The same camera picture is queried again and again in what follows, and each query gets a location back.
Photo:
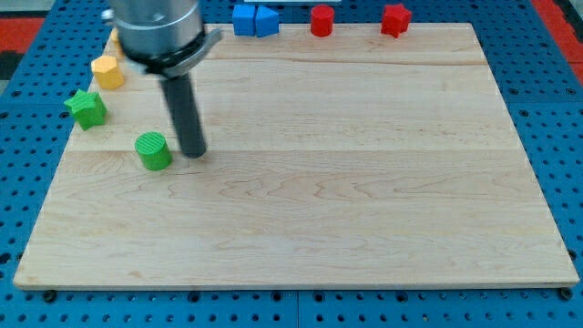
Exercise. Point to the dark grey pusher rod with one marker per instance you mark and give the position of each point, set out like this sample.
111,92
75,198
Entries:
182,106

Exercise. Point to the green cylinder block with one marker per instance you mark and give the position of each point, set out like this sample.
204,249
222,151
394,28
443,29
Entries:
153,151

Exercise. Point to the yellow block behind arm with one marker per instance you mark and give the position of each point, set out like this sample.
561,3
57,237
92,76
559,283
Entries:
115,41

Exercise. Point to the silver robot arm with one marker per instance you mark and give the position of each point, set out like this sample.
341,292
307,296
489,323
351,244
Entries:
167,38

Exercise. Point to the green star block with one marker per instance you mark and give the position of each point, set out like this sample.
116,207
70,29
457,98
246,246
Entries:
87,109

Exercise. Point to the red star block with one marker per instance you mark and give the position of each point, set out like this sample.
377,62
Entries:
395,20

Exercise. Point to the yellow hexagon block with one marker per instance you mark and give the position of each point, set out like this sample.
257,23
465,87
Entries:
107,72

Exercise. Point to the blue cube block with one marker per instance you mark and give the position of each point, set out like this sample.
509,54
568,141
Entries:
243,20

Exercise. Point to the blue triangle block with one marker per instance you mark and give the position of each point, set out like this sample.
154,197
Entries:
266,22

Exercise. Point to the red cylinder block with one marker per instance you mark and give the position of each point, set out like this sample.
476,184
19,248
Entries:
322,17

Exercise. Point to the light wooden board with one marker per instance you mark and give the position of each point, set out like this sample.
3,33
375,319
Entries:
356,161

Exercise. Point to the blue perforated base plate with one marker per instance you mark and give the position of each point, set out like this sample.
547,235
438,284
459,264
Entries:
544,99

